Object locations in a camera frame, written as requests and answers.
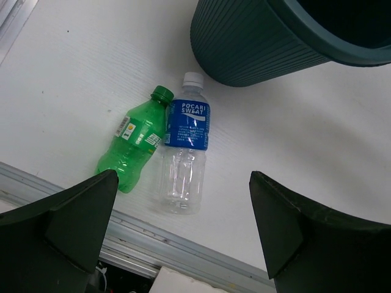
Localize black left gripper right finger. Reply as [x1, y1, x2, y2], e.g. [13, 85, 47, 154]
[249, 171, 390, 292]

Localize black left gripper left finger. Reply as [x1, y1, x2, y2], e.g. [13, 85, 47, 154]
[1, 170, 119, 292]

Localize green plastic soda bottle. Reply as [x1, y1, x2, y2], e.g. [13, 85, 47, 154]
[95, 85, 174, 194]

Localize dark teal plastic bin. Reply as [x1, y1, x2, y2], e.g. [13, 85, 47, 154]
[190, 0, 390, 87]

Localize blue label clear bottle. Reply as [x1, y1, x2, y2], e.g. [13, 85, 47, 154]
[158, 72, 211, 215]

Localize aluminium table frame rail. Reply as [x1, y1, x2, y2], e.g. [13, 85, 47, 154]
[1, 1, 275, 292]

